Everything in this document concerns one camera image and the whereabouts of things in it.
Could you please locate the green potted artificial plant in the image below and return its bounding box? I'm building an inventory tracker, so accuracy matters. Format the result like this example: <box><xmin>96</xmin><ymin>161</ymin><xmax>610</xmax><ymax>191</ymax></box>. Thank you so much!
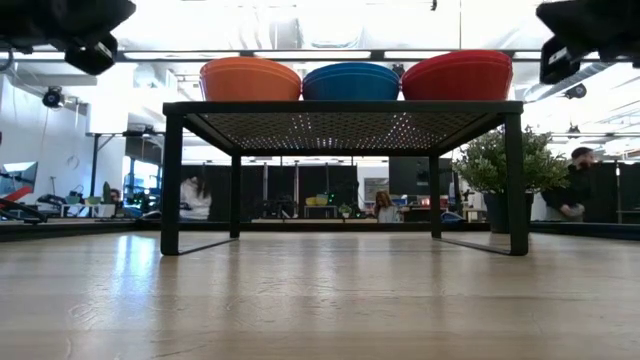
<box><xmin>451</xmin><ymin>124</ymin><xmax>570</xmax><ymax>235</ymax></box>

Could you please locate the person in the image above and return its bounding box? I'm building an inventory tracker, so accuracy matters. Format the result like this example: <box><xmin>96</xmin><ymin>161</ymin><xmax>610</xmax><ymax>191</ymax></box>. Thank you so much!
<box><xmin>108</xmin><ymin>187</ymin><xmax>126</xmax><ymax>217</ymax></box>
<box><xmin>541</xmin><ymin>146</ymin><xmax>600</xmax><ymax>224</ymax></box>
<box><xmin>372</xmin><ymin>188</ymin><xmax>403</xmax><ymax>224</ymax></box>
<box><xmin>178</xmin><ymin>174</ymin><xmax>214</xmax><ymax>222</ymax></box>

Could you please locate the blue plastic mini bowl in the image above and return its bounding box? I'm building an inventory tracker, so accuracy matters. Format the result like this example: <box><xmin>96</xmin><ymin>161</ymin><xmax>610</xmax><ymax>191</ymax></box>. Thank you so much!
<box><xmin>303</xmin><ymin>65</ymin><xmax>400</xmax><ymax>75</ymax></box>
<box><xmin>302</xmin><ymin>70</ymin><xmax>401</xmax><ymax>101</ymax></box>

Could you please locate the orange plastic mini bowl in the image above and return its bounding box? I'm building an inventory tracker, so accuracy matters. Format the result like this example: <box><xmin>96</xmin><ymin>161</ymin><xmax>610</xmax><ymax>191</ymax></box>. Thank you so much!
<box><xmin>199</xmin><ymin>67</ymin><xmax>303</xmax><ymax>103</ymax></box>
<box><xmin>200</xmin><ymin>56</ymin><xmax>296</xmax><ymax>66</ymax></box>
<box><xmin>200</xmin><ymin>60</ymin><xmax>300</xmax><ymax>74</ymax></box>

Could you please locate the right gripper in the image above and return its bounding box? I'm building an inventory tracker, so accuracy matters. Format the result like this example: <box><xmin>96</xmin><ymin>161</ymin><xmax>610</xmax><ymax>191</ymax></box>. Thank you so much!
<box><xmin>534</xmin><ymin>0</ymin><xmax>601</xmax><ymax>86</ymax></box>

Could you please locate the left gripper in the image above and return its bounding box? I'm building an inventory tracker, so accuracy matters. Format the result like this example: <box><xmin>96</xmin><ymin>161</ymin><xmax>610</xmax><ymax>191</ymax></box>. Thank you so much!
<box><xmin>59</xmin><ymin>0</ymin><xmax>137</xmax><ymax>77</ymax></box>

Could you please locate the red plastic mini bowl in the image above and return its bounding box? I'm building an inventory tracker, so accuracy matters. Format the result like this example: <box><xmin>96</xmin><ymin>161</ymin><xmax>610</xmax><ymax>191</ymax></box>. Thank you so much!
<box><xmin>401</xmin><ymin>57</ymin><xmax>514</xmax><ymax>102</ymax></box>

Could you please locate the black perforated metal rack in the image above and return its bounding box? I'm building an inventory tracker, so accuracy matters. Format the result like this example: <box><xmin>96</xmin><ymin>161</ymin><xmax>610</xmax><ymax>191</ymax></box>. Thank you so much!
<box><xmin>159</xmin><ymin>99</ymin><xmax>530</xmax><ymax>257</ymax></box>

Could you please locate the black partition wall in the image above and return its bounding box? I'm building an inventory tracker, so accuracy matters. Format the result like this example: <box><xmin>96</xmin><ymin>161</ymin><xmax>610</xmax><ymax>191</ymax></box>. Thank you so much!
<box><xmin>179</xmin><ymin>163</ymin><xmax>361</xmax><ymax>222</ymax></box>
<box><xmin>584</xmin><ymin>160</ymin><xmax>640</xmax><ymax>225</ymax></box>
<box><xmin>388</xmin><ymin>155</ymin><xmax>454</xmax><ymax>211</ymax></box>

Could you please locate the black overhead bar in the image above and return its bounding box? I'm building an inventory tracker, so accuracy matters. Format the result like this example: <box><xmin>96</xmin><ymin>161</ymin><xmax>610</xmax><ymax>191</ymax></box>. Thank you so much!
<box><xmin>0</xmin><ymin>48</ymin><xmax>640</xmax><ymax>64</ymax></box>

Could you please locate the black aluminium frame rail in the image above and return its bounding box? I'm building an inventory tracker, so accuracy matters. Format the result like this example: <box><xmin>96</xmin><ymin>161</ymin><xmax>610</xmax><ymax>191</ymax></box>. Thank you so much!
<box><xmin>0</xmin><ymin>218</ymin><xmax>164</xmax><ymax>244</ymax></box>
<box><xmin>134</xmin><ymin>219</ymin><xmax>494</xmax><ymax>233</ymax></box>
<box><xmin>528</xmin><ymin>220</ymin><xmax>640</xmax><ymax>243</ymax></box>

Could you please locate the tilted computer monitor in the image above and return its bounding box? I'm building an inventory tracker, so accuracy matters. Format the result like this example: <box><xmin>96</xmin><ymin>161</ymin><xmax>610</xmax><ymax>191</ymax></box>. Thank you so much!
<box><xmin>0</xmin><ymin>160</ymin><xmax>40</xmax><ymax>201</ymax></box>

